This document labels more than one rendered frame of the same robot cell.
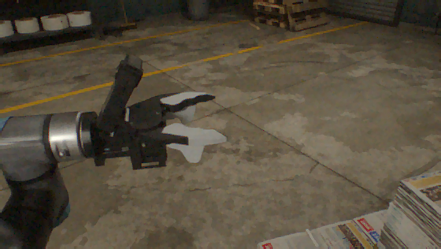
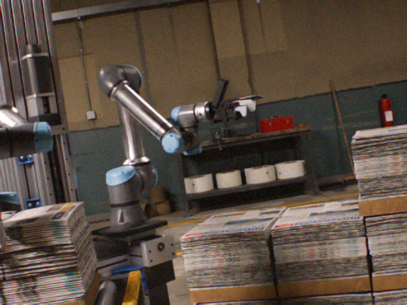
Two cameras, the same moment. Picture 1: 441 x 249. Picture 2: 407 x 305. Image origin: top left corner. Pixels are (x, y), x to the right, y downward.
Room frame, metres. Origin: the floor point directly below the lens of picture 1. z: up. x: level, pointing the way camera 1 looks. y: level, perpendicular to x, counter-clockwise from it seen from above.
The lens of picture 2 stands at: (-1.54, -1.10, 1.19)
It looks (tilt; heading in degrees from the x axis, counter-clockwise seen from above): 3 degrees down; 35
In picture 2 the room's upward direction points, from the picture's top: 9 degrees counter-clockwise
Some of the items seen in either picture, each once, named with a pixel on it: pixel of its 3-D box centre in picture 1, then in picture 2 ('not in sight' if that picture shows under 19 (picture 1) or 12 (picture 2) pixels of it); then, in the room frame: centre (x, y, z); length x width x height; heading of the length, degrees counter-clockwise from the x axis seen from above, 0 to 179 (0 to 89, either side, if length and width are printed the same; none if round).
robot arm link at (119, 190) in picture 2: not in sight; (123, 183); (0.22, 0.55, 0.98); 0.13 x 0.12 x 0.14; 11
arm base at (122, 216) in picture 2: not in sight; (126, 213); (0.21, 0.54, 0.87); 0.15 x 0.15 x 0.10
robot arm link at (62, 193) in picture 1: (37, 199); (189, 140); (0.37, 0.31, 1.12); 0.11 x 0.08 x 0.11; 11
